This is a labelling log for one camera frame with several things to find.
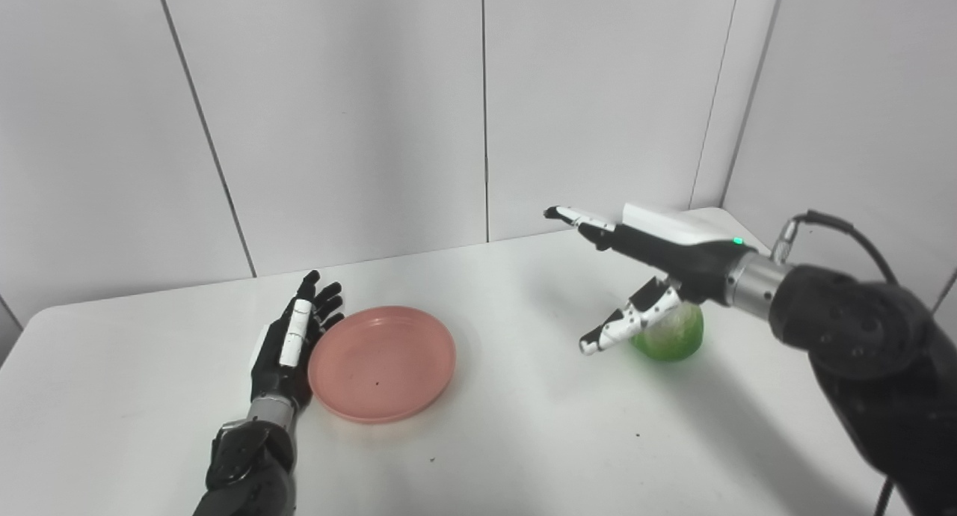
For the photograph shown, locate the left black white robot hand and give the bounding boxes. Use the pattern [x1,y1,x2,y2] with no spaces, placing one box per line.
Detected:
[249,270,345,412]

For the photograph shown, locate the green white toy cabbage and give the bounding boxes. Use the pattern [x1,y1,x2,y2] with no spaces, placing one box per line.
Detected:
[630,301,705,363]

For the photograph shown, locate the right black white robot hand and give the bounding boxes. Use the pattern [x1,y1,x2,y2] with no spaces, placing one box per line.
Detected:
[544,203,756,356]

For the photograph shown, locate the pink round plate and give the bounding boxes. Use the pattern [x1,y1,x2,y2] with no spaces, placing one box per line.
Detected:
[307,306,458,425]

